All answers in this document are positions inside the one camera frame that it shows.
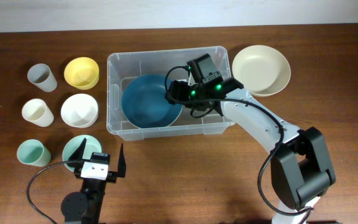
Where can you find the dark blue plate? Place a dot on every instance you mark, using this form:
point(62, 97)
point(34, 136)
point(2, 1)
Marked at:
point(144, 104)

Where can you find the beige plate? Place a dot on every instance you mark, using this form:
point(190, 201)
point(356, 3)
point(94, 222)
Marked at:
point(263, 70)

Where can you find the cream plastic cup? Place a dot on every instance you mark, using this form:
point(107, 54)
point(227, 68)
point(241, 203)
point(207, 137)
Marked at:
point(37, 112)

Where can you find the clear plastic storage container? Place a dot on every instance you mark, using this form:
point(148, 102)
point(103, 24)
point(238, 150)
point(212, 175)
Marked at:
point(124, 67)

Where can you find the mint green plastic bowl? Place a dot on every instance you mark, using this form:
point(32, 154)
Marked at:
point(92, 145)

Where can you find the grey plastic cup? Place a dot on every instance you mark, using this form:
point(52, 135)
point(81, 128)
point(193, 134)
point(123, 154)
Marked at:
point(42, 77)

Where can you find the white plastic bowl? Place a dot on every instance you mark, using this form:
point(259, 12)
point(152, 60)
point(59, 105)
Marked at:
point(80, 111)

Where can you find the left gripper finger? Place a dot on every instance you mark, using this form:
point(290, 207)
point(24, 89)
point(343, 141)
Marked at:
point(77, 154)
point(121, 167)

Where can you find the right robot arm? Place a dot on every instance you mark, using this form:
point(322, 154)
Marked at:
point(301, 168)

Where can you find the mint green plastic cup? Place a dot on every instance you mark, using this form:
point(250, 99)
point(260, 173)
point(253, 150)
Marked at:
point(32, 152)

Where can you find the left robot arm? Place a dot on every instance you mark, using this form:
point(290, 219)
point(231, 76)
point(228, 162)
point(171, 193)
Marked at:
point(85, 205)

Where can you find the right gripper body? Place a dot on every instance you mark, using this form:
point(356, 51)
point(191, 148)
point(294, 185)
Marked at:
point(182, 91)

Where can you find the yellow plastic bowl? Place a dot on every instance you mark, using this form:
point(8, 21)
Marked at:
point(82, 73)

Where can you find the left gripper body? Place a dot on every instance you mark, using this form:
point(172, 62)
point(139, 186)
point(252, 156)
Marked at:
point(111, 176)

